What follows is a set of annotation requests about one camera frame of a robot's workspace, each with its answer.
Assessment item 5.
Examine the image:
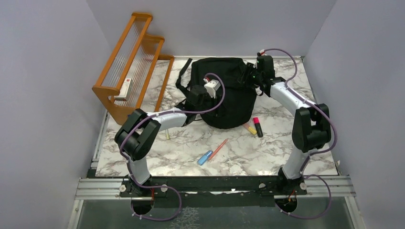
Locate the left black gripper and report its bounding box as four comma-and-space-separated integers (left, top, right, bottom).
194, 90, 227, 116

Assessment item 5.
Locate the black backpack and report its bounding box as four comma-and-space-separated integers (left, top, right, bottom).
175, 57, 257, 129

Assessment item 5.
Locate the black pink highlighter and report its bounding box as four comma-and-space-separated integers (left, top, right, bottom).
253, 117, 263, 137

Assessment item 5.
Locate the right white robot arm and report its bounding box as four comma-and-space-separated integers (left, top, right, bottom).
239, 53, 331, 194

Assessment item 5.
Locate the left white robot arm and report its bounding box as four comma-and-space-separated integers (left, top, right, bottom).
114, 85, 226, 196

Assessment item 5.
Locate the orange pen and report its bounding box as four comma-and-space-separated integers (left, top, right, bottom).
208, 138, 228, 160

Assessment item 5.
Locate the peach yellow highlighter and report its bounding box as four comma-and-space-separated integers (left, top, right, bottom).
242, 123, 257, 135

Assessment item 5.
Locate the blue glue stick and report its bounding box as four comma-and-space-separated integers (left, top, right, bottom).
197, 150, 213, 166

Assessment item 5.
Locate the small white red box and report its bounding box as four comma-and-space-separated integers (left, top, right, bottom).
114, 78, 133, 102

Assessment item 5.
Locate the orange wooden rack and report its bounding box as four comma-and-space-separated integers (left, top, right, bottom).
92, 12, 175, 125

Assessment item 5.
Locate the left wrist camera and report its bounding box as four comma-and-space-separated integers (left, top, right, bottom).
203, 77, 221, 99

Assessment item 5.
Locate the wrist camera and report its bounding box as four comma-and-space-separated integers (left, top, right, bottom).
256, 49, 267, 57
203, 77, 221, 99

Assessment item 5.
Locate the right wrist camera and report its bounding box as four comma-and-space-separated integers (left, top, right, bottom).
256, 49, 267, 57

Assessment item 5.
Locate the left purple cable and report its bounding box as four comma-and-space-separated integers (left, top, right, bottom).
118, 73, 226, 222

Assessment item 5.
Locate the purple cable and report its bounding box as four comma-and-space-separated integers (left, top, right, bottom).
262, 48, 339, 220
118, 73, 226, 222

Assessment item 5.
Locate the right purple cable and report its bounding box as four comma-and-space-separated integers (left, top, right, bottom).
262, 48, 339, 220

